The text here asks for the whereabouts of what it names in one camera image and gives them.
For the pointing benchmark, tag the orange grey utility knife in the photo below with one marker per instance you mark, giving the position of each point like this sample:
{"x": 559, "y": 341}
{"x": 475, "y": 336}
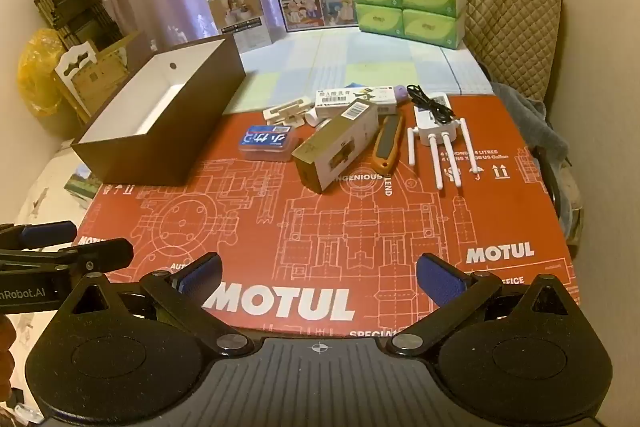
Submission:
{"x": 387, "y": 144}

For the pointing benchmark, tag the yellow plastic bag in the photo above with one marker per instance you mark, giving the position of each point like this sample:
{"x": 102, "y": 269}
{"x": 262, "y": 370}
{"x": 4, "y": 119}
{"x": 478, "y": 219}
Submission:
{"x": 37, "y": 72}

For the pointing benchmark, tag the brown cardboard storage box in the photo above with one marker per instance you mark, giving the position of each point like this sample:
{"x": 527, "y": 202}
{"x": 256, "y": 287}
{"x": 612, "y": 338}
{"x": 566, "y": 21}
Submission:
{"x": 165, "y": 142}

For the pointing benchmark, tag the pastel plaid table mat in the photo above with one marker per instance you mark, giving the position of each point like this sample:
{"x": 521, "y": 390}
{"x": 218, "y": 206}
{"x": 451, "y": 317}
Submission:
{"x": 325, "y": 57}

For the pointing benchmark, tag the black chair frame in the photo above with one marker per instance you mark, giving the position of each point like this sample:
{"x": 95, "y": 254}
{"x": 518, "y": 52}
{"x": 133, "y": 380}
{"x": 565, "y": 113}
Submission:
{"x": 552, "y": 177}

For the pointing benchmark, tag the grey cloth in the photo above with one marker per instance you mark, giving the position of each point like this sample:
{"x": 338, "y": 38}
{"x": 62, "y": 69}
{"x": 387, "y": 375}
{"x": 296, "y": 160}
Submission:
{"x": 525, "y": 117}

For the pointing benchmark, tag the green printed booklet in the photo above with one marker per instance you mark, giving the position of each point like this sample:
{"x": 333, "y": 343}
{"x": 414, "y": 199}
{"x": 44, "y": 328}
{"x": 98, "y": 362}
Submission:
{"x": 80, "y": 187}

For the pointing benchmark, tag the beige small packet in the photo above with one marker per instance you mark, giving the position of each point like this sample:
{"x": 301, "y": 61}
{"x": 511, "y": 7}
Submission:
{"x": 285, "y": 113}

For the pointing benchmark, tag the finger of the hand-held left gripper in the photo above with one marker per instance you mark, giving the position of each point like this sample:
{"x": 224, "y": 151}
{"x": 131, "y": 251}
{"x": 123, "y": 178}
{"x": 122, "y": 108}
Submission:
{"x": 36, "y": 234}
{"x": 107, "y": 252}

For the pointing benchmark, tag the small white product box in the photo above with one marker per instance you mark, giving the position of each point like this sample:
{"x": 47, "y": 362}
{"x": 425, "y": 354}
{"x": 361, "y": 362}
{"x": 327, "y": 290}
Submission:
{"x": 240, "y": 14}

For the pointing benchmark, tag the cardboard box with white insert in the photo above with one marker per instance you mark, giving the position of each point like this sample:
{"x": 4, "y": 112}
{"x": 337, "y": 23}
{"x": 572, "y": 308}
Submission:
{"x": 100, "y": 67}

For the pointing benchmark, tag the person's left hand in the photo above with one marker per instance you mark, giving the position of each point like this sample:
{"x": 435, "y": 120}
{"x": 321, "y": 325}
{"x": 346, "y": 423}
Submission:
{"x": 5, "y": 347}

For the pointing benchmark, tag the light purple cylinder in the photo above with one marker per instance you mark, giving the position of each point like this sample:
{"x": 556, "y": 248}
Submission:
{"x": 400, "y": 94}

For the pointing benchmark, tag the small white tube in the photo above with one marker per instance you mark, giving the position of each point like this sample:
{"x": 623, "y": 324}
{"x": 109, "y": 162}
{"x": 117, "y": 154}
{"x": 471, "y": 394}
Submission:
{"x": 314, "y": 117}

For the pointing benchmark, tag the white dinosaur print ointment box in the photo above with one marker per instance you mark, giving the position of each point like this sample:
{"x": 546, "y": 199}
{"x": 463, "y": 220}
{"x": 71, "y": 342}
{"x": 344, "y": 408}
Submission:
{"x": 345, "y": 99}

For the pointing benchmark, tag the red printed cardboard sheet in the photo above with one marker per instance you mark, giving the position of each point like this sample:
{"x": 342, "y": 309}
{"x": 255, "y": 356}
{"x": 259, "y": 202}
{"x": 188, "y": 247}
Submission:
{"x": 310, "y": 227}

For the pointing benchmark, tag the white router with antennas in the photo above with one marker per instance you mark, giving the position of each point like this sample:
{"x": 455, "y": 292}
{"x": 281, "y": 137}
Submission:
{"x": 435, "y": 134}

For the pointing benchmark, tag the gold and white product box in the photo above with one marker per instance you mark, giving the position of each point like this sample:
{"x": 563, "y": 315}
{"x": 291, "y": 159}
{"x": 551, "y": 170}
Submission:
{"x": 335, "y": 147}

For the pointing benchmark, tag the blue label plastic case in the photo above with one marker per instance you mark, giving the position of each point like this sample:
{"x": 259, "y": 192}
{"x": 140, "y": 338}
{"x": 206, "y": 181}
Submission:
{"x": 265, "y": 143}

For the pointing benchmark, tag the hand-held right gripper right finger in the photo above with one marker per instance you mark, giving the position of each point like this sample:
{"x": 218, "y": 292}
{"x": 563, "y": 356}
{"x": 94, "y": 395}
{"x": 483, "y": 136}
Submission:
{"x": 440, "y": 278}

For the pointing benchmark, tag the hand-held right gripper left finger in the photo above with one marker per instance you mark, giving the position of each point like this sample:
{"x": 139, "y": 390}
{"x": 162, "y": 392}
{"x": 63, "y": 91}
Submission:
{"x": 200, "y": 275}

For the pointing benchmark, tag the beige quilted chair cover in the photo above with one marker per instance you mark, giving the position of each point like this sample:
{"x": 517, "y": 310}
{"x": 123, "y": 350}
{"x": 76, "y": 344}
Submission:
{"x": 515, "y": 12}

